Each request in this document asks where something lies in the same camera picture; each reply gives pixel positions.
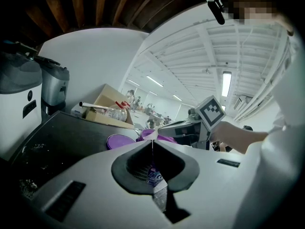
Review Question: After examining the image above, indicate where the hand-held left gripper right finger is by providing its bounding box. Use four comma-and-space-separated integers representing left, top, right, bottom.
152, 139, 261, 229

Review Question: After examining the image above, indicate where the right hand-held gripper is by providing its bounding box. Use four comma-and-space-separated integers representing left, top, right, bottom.
157, 95, 227, 150

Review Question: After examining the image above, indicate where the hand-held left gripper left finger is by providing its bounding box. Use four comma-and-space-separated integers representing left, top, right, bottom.
30, 139, 173, 229

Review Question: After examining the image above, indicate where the white detergent powder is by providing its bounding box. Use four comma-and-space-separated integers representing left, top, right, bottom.
19, 143, 47, 197

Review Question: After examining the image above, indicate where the person's right forearm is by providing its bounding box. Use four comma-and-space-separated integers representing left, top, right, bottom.
210, 121, 270, 155

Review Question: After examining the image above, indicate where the purple round lid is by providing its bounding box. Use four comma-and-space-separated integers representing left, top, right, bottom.
106, 134, 136, 150

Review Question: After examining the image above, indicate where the clear plastic bottle red cap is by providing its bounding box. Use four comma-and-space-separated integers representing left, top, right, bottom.
103, 101, 131, 123

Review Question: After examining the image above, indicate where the brown cardboard box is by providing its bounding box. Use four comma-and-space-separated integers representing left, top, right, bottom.
82, 83, 135, 129

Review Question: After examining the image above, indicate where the long ceiling light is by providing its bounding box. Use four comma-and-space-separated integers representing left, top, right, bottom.
221, 71, 232, 97

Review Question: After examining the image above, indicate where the person's white shirt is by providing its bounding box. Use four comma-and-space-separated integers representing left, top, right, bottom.
233, 15, 305, 229

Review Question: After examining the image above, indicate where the white air conditioner unit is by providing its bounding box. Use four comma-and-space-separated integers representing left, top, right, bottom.
233, 95, 249, 110

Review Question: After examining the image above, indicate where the metal tube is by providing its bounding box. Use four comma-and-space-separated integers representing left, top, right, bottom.
79, 101, 111, 111

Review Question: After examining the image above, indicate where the white and blue box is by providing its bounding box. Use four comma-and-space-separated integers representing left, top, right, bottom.
70, 103, 88, 118

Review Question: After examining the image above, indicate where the silver appliance with dark lid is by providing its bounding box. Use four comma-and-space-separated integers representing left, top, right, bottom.
35, 55, 71, 115

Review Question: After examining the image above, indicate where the person's head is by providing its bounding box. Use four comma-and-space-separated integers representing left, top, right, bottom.
218, 0, 295, 37

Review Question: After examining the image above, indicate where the black head camera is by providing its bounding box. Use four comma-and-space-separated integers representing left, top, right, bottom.
207, 0, 226, 25

